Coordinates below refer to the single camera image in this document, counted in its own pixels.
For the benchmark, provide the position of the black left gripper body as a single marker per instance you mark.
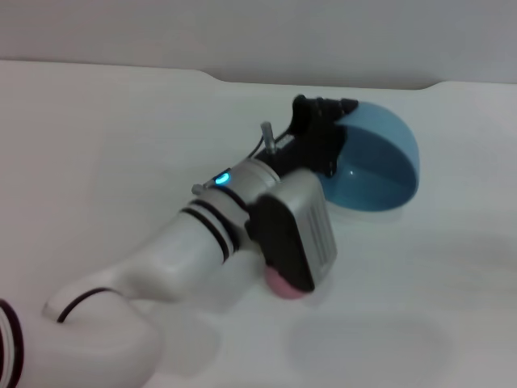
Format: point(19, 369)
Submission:
point(311, 129)

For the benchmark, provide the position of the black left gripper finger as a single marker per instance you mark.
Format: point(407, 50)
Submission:
point(348, 106)
point(329, 167)

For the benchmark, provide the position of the blue bowl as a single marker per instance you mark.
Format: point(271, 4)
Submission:
point(379, 161)

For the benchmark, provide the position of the pink peach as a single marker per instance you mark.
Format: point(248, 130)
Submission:
point(282, 288)

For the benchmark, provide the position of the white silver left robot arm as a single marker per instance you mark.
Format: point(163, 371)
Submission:
point(182, 250)

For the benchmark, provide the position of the left wrist silver black camera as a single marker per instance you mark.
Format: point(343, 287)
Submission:
point(299, 230)

